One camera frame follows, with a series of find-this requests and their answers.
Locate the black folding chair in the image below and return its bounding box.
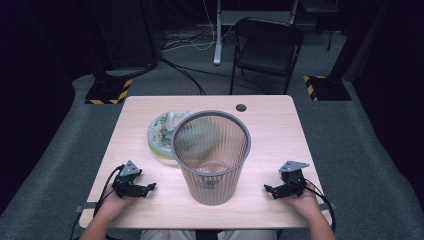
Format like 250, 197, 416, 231
229, 17, 305, 96

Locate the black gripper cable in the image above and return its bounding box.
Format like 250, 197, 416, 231
292, 177, 337, 234
69, 164, 126, 240

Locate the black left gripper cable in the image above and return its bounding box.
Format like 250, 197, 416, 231
69, 164, 126, 240

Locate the person's right hand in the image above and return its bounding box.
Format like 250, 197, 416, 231
283, 190, 324, 222

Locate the grey mesh wastebasket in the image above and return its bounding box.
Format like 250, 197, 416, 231
170, 109, 252, 206

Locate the white desk frame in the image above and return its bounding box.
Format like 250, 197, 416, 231
213, 0, 300, 66

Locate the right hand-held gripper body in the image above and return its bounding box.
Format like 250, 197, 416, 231
278, 160, 310, 199

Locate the clear green-printed plastic bag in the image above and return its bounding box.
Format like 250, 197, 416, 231
146, 110, 193, 161

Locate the person's left hand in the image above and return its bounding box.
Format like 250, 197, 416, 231
96, 191, 138, 222

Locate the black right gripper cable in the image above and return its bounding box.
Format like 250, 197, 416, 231
292, 177, 337, 234

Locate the black stand with striped base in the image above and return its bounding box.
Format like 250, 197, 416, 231
302, 0, 392, 102
84, 0, 161, 106

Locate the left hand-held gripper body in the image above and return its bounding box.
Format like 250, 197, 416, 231
111, 160, 144, 198

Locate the black floor cable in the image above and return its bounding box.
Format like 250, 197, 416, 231
158, 54, 207, 96

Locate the tangle of floor cables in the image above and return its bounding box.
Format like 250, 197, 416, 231
160, 0, 236, 53

